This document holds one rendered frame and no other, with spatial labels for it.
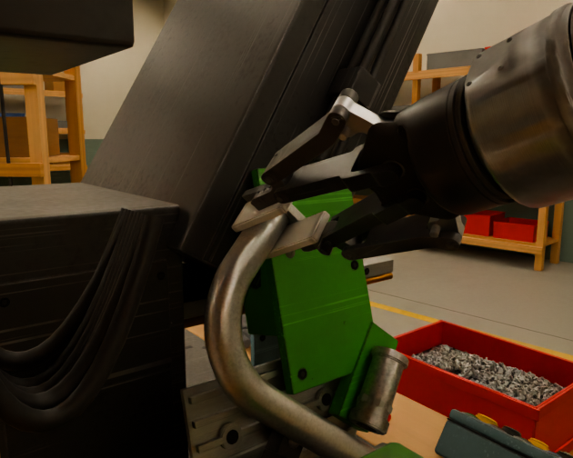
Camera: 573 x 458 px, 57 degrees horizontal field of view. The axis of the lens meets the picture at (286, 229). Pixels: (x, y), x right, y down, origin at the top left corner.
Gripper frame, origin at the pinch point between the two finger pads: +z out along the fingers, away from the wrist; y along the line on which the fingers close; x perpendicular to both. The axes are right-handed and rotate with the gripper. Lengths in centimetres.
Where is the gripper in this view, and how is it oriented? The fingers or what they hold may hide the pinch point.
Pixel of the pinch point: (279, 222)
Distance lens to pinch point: 44.3
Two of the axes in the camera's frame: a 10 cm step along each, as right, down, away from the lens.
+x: -4.0, 7.4, -5.4
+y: -6.8, -6.3, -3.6
